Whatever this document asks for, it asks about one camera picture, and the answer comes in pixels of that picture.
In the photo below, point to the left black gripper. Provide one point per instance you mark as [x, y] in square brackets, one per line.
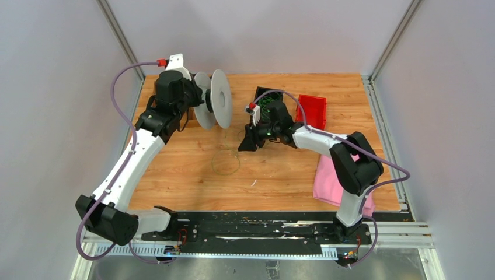
[197, 91]

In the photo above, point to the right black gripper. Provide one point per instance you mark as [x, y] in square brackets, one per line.
[252, 139]

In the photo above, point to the grey filament spool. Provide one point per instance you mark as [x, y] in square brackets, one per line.
[217, 106]

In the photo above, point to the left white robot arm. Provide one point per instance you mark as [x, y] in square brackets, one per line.
[105, 212]

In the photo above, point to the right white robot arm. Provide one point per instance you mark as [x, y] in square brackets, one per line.
[356, 165]

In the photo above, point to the wooden compartment tray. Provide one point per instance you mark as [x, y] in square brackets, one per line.
[154, 86]

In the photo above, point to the black plastic bin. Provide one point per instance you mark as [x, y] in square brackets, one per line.
[274, 94]

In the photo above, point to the red plastic bin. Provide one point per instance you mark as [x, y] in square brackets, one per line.
[315, 110]

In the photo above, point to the pink cloth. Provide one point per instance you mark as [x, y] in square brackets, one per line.
[326, 186]

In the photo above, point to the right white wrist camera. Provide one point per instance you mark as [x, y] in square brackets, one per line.
[254, 111]

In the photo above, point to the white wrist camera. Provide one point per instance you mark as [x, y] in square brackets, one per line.
[176, 63]
[254, 111]

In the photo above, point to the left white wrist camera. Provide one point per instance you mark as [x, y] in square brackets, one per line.
[176, 63]

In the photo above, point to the aluminium frame rail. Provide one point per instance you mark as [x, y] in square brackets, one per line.
[423, 244]
[83, 263]

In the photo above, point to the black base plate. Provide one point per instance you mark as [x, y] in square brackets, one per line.
[259, 233]

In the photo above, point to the right aluminium frame rail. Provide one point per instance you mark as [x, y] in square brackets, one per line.
[423, 244]

